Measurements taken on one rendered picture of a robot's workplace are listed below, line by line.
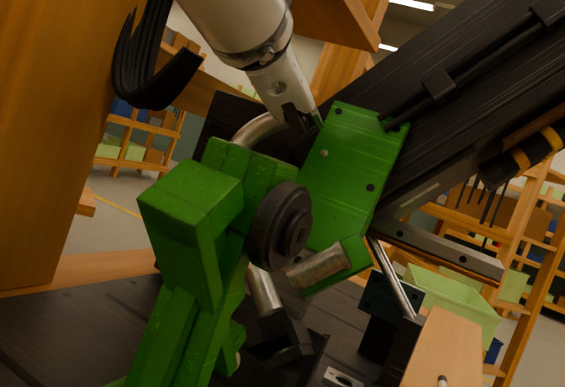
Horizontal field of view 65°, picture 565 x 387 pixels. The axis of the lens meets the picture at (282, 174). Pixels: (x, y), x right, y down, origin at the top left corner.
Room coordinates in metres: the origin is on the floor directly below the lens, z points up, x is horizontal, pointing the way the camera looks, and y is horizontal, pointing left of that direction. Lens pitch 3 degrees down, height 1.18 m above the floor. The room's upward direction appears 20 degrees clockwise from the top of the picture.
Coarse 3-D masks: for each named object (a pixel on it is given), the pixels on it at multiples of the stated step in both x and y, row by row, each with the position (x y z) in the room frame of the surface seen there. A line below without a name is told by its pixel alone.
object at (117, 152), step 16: (176, 32) 6.58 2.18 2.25; (176, 48) 6.65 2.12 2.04; (192, 48) 7.02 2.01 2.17; (112, 112) 5.88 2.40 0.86; (128, 112) 6.09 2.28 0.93; (144, 112) 6.37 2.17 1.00; (160, 112) 6.98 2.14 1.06; (128, 128) 6.15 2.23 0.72; (144, 128) 6.37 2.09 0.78; (160, 128) 6.80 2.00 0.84; (176, 128) 7.27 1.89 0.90; (112, 144) 6.33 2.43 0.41; (128, 144) 6.83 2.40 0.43; (96, 160) 5.68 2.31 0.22; (112, 160) 6.03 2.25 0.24; (128, 160) 6.40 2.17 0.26; (144, 160) 6.84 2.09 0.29; (160, 160) 7.17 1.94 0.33; (112, 176) 6.15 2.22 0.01; (160, 176) 7.26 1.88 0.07
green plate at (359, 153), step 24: (336, 120) 0.64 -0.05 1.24; (360, 120) 0.63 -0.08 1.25; (384, 120) 0.61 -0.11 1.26; (336, 144) 0.62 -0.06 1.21; (360, 144) 0.61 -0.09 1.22; (384, 144) 0.60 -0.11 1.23; (312, 168) 0.62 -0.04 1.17; (336, 168) 0.61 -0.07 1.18; (360, 168) 0.60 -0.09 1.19; (384, 168) 0.59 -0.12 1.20; (312, 192) 0.60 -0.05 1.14; (336, 192) 0.59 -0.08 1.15; (360, 192) 0.59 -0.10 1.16; (312, 216) 0.59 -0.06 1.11; (336, 216) 0.58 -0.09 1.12; (360, 216) 0.57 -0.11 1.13; (312, 240) 0.58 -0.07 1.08; (336, 240) 0.57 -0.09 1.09
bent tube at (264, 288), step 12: (252, 120) 0.59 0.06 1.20; (264, 120) 0.58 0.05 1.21; (240, 132) 0.59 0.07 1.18; (252, 132) 0.58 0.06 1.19; (264, 132) 0.59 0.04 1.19; (276, 132) 0.59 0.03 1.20; (240, 144) 0.58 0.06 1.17; (252, 144) 0.59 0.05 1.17; (252, 264) 0.51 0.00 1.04; (252, 276) 0.51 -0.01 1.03; (264, 276) 0.51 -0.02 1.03; (252, 288) 0.51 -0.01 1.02; (264, 288) 0.50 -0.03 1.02; (264, 300) 0.49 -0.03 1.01; (276, 300) 0.50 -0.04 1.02; (264, 312) 0.49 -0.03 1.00
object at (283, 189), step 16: (272, 192) 0.34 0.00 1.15; (288, 192) 0.34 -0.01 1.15; (304, 192) 0.36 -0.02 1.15; (272, 208) 0.33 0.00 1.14; (288, 208) 0.34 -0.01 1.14; (304, 208) 0.37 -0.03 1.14; (256, 224) 0.33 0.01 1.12; (272, 224) 0.33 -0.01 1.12; (288, 224) 0.34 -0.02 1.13; (304, 224) 0.35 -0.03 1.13; (256, 240) 0.33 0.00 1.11; (272, 240) 0.33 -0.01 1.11; (288, 240) 0.34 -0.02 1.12; (304, 240) 0.36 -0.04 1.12; (256, 256) 0.33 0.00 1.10; (272, 256) 0.34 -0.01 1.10; (288, 256) 0.35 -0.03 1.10
